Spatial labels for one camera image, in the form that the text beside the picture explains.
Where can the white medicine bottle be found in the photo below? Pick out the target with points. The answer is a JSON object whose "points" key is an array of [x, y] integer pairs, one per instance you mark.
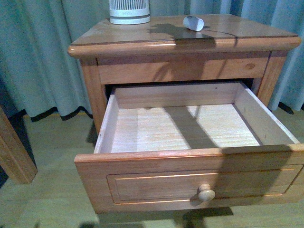
{"points": [[193, 23]]}

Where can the upper drawer wooden knob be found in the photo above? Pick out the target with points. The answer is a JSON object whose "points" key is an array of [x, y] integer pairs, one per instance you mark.
{"points": [[205, 193]]}

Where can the wooden nightstand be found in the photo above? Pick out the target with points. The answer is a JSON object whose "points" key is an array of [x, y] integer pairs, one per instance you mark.
{"points": [[163, 50]]}

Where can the white cylindrical lamp base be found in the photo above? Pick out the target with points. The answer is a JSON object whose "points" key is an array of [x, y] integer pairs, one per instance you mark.
{"points": [[129, 12]]}

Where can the light grey curtain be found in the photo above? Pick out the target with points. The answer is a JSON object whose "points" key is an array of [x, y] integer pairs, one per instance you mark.
{"points": [[36, 72]]}

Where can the wooden furniture leg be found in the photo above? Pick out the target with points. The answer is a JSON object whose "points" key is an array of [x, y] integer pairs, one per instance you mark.
{"points": [[14, 159]]}

